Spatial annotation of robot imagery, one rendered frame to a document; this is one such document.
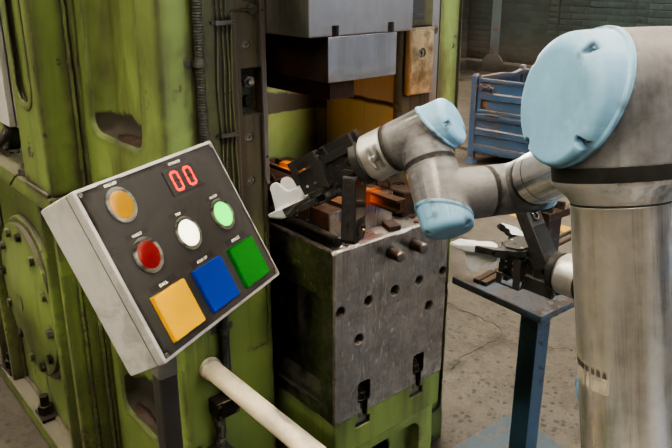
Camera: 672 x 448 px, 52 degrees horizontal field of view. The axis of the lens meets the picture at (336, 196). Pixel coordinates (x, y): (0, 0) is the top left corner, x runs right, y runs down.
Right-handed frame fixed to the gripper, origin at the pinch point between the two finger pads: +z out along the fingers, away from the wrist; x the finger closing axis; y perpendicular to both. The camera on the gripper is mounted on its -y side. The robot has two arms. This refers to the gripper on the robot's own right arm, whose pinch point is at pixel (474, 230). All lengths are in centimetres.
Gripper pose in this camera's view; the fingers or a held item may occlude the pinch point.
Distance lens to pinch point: 141.1
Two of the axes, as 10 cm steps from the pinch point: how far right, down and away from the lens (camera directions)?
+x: 7.6, -2.0, 6.1
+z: -6.5, -2.4, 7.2
